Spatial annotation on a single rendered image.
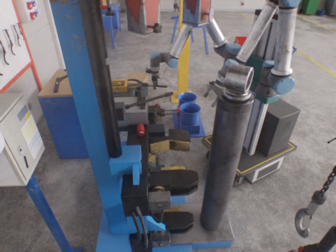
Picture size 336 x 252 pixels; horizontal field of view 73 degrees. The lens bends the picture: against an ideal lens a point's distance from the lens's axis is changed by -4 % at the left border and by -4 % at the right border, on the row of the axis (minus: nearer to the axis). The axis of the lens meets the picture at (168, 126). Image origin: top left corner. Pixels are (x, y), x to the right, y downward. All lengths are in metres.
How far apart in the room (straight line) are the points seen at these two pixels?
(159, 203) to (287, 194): 1.87
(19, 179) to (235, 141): 1.24
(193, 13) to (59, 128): 2.19
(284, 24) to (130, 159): 1.30
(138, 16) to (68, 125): 2.14
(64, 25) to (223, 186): 1.43
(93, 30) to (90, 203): 2.05
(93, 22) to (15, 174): 0.85
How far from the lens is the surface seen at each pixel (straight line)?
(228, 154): 1.61
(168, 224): 1.90
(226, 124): 1.47
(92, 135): 1.49
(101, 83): 1.16
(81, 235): 2.59
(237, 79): 1.35
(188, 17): 1.36
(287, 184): 3.12
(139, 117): 1.81
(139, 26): 1.05
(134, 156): 1.43
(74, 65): 1.28
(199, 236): 2.30
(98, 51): 1.11
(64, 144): 3.19
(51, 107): 2.90
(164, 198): 1.44
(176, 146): 1.83
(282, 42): 1.83
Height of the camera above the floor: 2.16
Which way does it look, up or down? 36 degrees down
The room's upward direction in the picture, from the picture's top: straight up
